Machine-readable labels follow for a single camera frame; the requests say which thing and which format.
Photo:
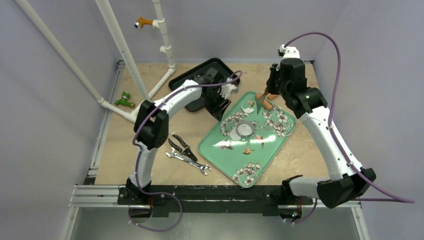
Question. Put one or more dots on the green plastic faucet tap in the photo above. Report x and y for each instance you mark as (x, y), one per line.
(125, 100)

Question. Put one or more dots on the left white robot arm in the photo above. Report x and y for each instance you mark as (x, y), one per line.
(152, 122)

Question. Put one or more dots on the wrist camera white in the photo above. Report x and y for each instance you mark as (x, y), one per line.
(230, 87)
(288, 52)

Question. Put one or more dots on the black plastic tray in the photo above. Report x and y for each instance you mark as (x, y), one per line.
(212, 71)

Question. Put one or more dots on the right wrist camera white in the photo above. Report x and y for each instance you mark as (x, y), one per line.
(288, 52)

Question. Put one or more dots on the orange faucet tap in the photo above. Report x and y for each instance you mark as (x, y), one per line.
(141, 22)

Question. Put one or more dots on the white dough ball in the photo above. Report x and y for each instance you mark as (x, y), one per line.
(234, 135)

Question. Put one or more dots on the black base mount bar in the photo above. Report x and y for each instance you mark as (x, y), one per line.
(161, 200)

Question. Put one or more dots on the wooden dough roller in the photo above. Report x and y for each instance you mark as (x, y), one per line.
(267, 104)

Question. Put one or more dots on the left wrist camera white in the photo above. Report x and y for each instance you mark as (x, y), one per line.
(230, 87)

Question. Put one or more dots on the black handled pliers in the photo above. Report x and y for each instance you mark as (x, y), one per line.
(183, 148)

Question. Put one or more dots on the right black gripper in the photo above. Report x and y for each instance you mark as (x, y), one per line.
(274, 88)

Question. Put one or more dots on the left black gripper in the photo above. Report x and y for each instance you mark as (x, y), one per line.
(218, 111)

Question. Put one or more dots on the silver open-end wrench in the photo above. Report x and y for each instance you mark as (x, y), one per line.
(175, 154)

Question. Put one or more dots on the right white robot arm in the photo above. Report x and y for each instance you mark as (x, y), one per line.
(348, 180)

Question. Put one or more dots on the aluminium rail frame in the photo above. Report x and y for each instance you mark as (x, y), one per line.
(97, 216)

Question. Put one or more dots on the green floral tray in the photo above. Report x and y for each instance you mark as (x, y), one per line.
(245, 160)

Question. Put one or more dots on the white PVC pipe frame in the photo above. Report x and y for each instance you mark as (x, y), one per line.
(115, 30)

